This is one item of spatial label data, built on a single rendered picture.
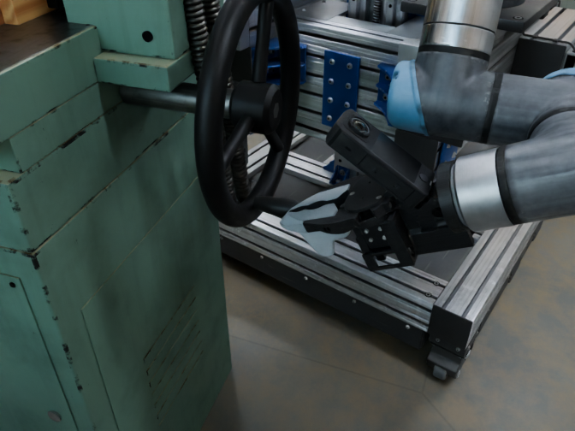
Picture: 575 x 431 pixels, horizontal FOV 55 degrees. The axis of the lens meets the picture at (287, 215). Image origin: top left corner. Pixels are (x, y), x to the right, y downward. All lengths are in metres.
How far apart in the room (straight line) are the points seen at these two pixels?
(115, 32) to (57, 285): 0.30
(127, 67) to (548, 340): 1.26
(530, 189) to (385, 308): 0.86
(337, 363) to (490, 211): 0.94
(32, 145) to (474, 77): 0.45
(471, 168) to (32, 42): 0.46
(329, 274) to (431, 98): 0.83
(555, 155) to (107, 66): 0.47
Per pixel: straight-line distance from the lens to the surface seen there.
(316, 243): 0.63
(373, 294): 1.32
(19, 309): 0.74
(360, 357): 1.43
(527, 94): 0.60
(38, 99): 0.62
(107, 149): 0.72
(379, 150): 0.55
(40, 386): 0.85
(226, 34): 0.55
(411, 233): 0.59
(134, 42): 0.67
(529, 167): 0.52
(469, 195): 0.53
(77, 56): 0.66
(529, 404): 1.44
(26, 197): 0.62
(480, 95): 0.60
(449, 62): 0.60
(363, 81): 1.22
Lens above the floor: 1.09
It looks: 36 degrees down
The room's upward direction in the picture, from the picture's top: straight up
